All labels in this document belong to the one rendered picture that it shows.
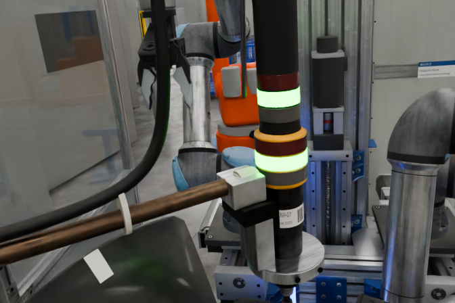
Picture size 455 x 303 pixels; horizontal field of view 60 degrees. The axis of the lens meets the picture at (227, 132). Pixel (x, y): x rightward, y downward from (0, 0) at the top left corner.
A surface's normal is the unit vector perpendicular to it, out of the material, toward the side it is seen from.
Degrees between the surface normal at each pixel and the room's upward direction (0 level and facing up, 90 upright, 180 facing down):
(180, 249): 41
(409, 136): 74
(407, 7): 90
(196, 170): 61
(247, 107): 90
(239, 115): 90
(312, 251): 0
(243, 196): 90
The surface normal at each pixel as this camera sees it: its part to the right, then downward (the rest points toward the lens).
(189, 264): 0.41, -0.60
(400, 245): -0.70, 0.00
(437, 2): -0.12, 0.32
